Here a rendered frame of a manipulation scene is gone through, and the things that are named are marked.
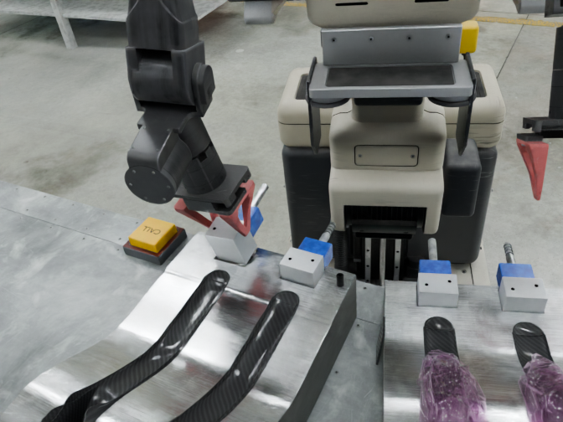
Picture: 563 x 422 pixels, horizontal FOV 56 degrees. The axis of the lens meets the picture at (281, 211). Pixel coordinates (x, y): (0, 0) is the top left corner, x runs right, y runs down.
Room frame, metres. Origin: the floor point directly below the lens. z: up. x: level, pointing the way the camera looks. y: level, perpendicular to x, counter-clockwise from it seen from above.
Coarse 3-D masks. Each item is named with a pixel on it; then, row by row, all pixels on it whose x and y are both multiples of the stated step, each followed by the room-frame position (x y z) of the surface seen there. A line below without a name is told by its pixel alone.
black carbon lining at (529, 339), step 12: (432, 324) 0.43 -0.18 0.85; (444, 324) 0.43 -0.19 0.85; (516, 324) 0.41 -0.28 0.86; (528, 324) 0.41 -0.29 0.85; (432, 336) 0.41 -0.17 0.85; (444, 336) 0.41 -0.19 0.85; (516, 336) 0.40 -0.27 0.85; (528, 336) 0.40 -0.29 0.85; (540, 336) 0.39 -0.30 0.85; (432, 348) 0.39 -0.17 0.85; (444, 348) 0.39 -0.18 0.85; (456, 348) 0.39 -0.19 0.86; (516, 348) 0.38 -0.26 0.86; (528, 348) 0.38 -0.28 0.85; (540, 348) 0.37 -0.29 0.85; (528, 360) 0.36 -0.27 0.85; (552, 360) 0.35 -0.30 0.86
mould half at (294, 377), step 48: (192, 240) 0.61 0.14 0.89; (192, 288) 0.51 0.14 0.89; (240, 288) 0.50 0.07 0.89; (288, 288) 0.49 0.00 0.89; (336, 288) 0.48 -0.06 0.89; (144, 336) 0.44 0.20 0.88; (240, 336) 0.42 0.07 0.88; (288, 336) 0.41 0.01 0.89; (336, 336) 0.43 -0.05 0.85; (48, 384) 0.35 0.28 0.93; (144, 384) 0.35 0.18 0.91; (192, 384) 0.36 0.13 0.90; (288, 384) 0.35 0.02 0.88
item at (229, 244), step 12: (264, 192) 0.65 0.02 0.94; (252, 204) 0.62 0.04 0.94; (240, 216) 0.59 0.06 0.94; (252, 216) 0.59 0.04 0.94; (216, 228) 0.57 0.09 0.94; (228, 228) 0.56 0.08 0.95; (252, 228) 0.58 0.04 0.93; (216, 240) 0.55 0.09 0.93; (228, 240) 0.54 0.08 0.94; (240, 240) 0.55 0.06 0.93; (252, 240) 0.57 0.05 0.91; (216, 252) 0.56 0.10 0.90; (228, 252) 0.55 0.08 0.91; (240, 252) 0.54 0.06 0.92; (252, 252) 0.56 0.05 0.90
